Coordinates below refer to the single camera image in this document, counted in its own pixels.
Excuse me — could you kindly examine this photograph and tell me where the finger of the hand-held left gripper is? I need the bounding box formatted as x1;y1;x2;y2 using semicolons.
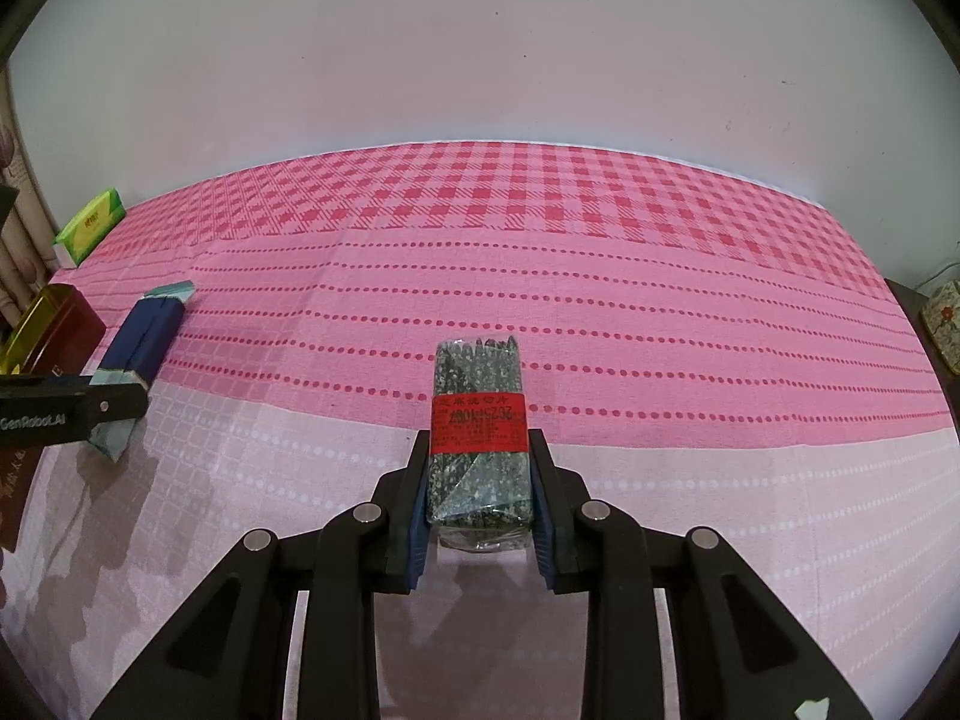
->
0;373;149;427

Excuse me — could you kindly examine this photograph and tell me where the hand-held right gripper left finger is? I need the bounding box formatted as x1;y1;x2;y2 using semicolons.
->
88;429;441;720

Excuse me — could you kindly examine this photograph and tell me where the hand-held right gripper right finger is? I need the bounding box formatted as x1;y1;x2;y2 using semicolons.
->
525;427;875;720

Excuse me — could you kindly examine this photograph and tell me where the dark blue snack packet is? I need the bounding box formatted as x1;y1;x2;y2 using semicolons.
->
96;297;185;395

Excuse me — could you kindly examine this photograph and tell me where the sesame block packet red label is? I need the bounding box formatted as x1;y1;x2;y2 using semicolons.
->
426;334;537;552

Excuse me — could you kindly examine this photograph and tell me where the dark red gold tin box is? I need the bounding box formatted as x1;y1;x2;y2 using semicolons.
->
0;283;107;554

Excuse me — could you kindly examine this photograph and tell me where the beige patterned curtain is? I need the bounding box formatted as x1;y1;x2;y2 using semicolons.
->
0;67;61;316

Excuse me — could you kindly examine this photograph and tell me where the green tissue box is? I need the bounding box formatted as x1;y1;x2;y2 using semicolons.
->
52;187;125;269

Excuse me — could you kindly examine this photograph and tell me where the pink checked tablecloth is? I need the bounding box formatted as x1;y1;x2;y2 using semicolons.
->
0;139;957;720

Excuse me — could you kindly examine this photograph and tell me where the dark side cabinet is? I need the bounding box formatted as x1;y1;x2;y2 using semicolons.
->
885;277;960;421

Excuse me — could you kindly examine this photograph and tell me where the floral patterned box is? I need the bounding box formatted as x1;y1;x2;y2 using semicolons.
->
926;289;960;376

